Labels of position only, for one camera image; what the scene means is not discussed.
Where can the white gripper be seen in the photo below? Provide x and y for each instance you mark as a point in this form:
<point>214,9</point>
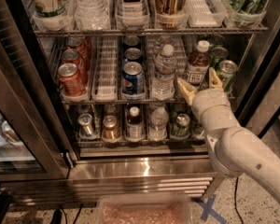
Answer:
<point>210,101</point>

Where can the brown tea bottle white cap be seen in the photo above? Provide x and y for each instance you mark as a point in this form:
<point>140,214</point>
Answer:
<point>198,64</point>

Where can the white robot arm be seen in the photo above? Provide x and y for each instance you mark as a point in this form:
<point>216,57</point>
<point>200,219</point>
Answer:
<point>232,148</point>

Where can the clear water bottle middle shelf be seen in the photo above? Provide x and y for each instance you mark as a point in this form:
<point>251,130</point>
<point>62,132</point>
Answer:
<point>164,73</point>

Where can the clear water bottle shelf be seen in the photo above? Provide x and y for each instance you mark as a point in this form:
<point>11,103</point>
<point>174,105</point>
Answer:
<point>92,15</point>
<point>164,73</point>

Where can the water bottle bottom shelf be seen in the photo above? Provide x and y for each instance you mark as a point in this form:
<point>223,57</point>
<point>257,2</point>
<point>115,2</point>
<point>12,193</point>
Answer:
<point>157,129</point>

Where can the empty white tray top shelf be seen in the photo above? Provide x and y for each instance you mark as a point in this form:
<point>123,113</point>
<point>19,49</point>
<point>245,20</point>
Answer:
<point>205,13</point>

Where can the tea bottle bottom shelf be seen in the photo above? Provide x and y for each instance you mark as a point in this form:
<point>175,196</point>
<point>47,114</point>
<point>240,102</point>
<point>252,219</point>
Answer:
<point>135,125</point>

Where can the tea bottle shelf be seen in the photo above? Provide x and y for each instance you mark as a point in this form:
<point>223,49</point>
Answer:
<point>137,8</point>
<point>135,125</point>

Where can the bronze can bottom shelf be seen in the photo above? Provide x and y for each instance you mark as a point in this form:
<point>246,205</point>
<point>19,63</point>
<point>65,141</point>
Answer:
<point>111,128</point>

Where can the tea bottle top shelf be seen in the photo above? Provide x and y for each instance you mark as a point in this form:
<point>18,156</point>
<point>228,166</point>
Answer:
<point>137,8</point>

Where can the stainless steel display fridge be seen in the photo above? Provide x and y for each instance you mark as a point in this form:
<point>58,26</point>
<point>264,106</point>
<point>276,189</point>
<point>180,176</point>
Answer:
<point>98,167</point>

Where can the silver can bottom shelf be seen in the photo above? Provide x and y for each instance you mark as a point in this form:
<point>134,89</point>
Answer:
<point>86,123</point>

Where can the clear water bottle top shelf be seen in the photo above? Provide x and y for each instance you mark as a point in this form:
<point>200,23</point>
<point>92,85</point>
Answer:
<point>92,15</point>

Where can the fridge glass door left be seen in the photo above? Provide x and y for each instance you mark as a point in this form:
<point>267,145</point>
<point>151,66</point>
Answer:
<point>37,157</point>

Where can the green soda can front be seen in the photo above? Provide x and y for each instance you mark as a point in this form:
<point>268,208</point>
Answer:
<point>226,70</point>

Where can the green soda can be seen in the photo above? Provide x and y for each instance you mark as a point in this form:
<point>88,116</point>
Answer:
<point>226,70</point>
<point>216,40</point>
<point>217,54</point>

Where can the green can bottom right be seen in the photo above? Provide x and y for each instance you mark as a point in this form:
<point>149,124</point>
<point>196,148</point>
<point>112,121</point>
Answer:
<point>197,130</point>

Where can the green can bottom left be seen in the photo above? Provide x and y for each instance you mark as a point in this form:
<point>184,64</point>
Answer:
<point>180,127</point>

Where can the green soda can rear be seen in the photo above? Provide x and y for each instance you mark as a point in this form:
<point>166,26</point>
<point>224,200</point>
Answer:
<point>216,40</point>

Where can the blue pepsi can front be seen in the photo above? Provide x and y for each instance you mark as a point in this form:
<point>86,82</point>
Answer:
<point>133,78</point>

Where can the blue pepsi can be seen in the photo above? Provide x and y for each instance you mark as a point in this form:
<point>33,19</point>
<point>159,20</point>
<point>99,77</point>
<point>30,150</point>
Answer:
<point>131,41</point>
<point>132,55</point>
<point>133,78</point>

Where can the blue pepsi can rear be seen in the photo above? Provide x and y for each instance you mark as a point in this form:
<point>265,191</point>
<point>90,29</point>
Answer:
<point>131,41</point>

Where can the empty white plastic tray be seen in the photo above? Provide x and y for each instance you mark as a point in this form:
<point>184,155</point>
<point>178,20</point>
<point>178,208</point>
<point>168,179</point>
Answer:
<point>104,86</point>

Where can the blue tape cross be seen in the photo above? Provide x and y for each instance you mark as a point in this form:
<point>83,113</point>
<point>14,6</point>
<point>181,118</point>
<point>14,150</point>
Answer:
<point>209,211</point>

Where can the orange soda can front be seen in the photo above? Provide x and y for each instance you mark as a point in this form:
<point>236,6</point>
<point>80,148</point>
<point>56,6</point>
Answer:
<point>71,79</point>

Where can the orange soda can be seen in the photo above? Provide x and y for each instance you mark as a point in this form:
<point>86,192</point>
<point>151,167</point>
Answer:
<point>71,79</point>
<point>74,56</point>
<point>78,43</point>

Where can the orange soda can rear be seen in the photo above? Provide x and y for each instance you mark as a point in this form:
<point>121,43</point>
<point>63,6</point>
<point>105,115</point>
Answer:
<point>78,43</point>

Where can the clear plastic bin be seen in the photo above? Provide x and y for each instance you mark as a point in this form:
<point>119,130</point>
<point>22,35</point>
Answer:
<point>144,208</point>

